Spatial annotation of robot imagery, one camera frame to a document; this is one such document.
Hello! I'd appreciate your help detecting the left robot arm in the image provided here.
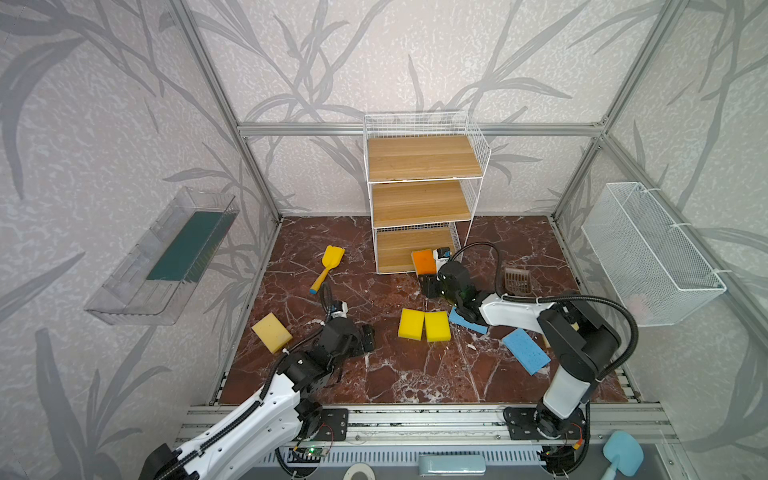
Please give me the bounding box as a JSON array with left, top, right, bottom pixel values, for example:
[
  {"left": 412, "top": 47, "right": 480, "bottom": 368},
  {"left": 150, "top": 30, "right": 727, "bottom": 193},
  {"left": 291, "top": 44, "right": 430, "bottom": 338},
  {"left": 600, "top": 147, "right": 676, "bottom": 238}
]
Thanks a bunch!
[{"left": 139, "top": 284, "right": 374, "bottom": 479}]

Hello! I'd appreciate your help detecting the light blue brush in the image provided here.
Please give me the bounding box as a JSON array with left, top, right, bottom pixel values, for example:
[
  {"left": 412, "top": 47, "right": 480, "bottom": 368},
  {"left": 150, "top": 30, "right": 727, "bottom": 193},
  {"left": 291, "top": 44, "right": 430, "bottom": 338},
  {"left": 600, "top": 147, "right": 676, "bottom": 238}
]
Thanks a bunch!
[{"left": 601, "top": 431, "right": 644, "bottom": 480}]

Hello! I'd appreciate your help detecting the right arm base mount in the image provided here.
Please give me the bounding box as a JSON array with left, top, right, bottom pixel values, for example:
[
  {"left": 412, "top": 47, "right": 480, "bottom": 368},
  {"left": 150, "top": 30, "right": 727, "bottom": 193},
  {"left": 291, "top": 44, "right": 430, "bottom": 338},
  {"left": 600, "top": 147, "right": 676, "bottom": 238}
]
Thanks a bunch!
[{"left": 502, "top": 405, "right": 587, "bottom": 443}]

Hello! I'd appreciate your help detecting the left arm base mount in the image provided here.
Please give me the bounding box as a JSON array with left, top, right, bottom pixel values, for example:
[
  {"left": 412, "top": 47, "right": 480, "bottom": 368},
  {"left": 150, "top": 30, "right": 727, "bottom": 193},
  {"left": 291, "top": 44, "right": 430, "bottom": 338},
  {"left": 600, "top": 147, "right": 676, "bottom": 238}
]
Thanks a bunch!
[{"left": 289, "top": 407, "right": 350, "bottom": 442}]

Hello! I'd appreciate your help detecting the white wire wooden shelf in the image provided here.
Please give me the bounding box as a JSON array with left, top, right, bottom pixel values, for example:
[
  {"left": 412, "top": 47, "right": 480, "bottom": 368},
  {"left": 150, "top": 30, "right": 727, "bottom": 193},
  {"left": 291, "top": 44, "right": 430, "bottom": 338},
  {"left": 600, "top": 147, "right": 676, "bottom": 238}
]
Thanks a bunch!
[{"left": 363, "top": 110, "right": 492, "bottom": 275}]

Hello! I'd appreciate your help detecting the green circuit board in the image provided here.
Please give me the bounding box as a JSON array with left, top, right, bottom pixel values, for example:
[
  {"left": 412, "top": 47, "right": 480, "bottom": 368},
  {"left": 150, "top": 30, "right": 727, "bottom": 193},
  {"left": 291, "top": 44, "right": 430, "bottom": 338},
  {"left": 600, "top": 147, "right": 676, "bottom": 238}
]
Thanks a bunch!
[{"left": 286, "top": 444, "right": 332, "bottom": 465}]

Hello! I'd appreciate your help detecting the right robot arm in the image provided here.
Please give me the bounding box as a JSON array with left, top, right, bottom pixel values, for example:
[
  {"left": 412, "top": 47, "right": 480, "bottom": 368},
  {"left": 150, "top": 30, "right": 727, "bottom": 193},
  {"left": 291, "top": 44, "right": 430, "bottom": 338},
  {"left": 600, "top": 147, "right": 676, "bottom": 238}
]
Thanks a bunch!
[{"left": 411, "top": 242, "right": 639, "bottom": 439}]

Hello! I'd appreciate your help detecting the white wire wall basket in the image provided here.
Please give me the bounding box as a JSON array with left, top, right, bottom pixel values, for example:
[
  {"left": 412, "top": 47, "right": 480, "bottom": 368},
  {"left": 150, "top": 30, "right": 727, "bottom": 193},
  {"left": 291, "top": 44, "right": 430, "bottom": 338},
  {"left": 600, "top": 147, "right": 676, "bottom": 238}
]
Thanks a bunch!
[{"left": 582, "top": 182, "right": 727, "bottom": 327}]

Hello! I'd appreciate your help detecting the yellow foam sponge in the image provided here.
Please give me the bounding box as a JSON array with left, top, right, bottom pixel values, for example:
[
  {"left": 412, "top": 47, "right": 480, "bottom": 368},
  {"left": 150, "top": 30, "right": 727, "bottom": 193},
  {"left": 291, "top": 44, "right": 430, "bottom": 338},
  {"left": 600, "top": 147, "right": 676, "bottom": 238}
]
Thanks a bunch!
[
  {"left": 424, "top": 311, "right": 451, "bottom": 342},
  {"left": 398, "top": 308, "right": 425, "bottom": 341}
]

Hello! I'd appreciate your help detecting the yellow toy shovel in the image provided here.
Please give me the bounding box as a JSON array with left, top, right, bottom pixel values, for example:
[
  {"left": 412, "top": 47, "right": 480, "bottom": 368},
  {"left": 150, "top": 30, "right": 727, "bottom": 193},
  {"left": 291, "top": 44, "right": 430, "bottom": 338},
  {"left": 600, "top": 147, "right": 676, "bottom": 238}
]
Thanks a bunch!
[{"left": 310, "top": 245, "right": 345, "bottom": 294}]

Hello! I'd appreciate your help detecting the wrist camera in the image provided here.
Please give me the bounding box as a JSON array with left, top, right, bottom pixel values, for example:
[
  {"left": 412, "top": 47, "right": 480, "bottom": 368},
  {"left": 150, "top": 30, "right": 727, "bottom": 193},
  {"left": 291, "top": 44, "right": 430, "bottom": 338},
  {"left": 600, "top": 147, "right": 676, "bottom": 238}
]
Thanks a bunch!
[
  {"left": 328, "top": 300, "right": 348, "bottom": 319},
  {"left": 432, "top": 247, "right": 452, "bottom": 272}
]

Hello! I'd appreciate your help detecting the clear plastic wall tray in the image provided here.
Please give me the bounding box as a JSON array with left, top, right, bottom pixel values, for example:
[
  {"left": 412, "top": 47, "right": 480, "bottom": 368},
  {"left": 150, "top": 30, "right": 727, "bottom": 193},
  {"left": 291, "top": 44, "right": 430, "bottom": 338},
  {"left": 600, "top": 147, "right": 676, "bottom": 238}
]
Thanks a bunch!
[{"left": 84, "top": 187, "right": 240, "bottom": 326}]

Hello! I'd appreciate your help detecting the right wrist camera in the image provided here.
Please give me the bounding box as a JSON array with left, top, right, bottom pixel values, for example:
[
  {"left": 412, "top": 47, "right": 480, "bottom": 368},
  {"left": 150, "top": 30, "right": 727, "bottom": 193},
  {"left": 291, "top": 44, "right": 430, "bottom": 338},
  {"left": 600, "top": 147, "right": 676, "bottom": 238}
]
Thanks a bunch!
[{"left": 432, "top": 247, "right": 452, "bottom": 272}]

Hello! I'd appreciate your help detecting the blue cellulose sponge far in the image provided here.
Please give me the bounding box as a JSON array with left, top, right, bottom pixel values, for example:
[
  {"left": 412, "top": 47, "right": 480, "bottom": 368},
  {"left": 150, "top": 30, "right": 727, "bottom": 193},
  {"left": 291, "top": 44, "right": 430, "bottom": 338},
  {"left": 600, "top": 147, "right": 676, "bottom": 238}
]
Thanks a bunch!
[{"left": 502, "top": 329, "right": 551, "bottom": 375}]

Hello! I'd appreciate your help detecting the blue cellulose sponge near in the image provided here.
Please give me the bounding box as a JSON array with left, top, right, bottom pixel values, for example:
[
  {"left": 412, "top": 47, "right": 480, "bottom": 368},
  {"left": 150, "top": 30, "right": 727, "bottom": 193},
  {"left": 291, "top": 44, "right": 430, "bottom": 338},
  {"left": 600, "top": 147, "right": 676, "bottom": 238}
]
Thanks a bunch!
[{"left": 448, "top": 308, "right": 489, "bottom": 335}]

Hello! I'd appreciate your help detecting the blue cellulose sponge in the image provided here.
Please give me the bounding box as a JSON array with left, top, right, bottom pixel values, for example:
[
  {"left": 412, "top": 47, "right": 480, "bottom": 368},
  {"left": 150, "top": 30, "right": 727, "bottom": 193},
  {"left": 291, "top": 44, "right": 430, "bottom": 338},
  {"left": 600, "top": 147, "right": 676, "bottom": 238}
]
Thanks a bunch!
[
  {"left": 502, "top": 329, "right": 551, "bottom": 375},
  {"left": 448, "top": 308, "right": 489, "bottom": 335}
]

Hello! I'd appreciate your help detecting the beige orange scrub sponge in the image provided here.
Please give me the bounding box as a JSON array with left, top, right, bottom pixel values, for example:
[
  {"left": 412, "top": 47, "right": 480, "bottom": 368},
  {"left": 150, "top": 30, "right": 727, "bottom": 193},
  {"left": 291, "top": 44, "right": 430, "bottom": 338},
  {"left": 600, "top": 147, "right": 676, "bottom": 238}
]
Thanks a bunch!
[{"left": 411, "top": 249, "right": 437, "bottom": 276}]

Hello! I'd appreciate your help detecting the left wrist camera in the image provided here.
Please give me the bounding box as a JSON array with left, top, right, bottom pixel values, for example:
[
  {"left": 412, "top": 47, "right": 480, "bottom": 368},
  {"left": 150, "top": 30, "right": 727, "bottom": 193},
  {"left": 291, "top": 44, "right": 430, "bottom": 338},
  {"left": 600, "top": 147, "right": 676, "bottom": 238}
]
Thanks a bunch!
[{"left": 328, "top": 300, "right": 348, "bottom": 319}]

